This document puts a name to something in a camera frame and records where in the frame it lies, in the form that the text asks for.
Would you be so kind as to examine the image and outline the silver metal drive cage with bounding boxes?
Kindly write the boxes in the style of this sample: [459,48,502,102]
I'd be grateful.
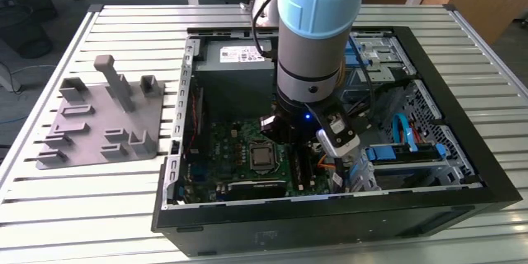
[346,143,474,192]
[342,33,418,104]

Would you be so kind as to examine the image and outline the metal socket cover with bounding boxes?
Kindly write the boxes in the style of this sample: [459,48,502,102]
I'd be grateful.
[247,140,278,174]

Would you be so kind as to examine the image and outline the green motherboard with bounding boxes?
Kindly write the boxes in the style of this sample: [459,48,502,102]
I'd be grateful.
[182,117,334,203]

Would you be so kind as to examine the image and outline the black graphics card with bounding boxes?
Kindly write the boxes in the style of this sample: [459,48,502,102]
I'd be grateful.
[224,179,290,202]

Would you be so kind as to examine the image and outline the grey power supply unit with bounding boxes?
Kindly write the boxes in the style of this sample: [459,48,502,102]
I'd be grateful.
[192,40,282,122]

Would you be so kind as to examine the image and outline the hard disk in blue carrier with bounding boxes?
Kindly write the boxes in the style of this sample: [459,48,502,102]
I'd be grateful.
[364,142,447,165]

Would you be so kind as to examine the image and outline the glossy black wrist camera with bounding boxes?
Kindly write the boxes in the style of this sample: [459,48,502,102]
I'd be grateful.
[259,114,292,145]

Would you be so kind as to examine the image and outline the black PC case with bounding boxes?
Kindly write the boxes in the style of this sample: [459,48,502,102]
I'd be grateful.
[151,25,523,258]

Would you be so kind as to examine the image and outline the grey parts rack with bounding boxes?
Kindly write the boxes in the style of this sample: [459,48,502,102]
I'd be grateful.
[35,54,167,171]

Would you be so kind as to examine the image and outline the black bin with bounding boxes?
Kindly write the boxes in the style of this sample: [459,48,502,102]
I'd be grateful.
[0,0,59,59]

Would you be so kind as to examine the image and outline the blue plastic drive bracket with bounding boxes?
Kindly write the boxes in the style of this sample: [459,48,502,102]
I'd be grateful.
[344,40,371,69]

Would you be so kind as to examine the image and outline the black flat wire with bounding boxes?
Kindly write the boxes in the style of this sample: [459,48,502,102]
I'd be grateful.
[331,155,347,192]

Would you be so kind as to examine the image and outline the black cable bundle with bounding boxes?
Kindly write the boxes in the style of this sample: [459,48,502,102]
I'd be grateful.
[342,80,414,129]

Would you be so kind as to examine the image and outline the silver CPU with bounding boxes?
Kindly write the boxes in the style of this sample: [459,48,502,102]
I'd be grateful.
[252,148,274,166]

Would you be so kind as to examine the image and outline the blue flat wire loop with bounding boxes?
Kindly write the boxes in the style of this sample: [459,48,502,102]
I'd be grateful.
[391,111,422,153]

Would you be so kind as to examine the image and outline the blue board connector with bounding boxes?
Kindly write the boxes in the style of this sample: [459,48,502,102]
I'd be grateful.
[191,164,207,182]

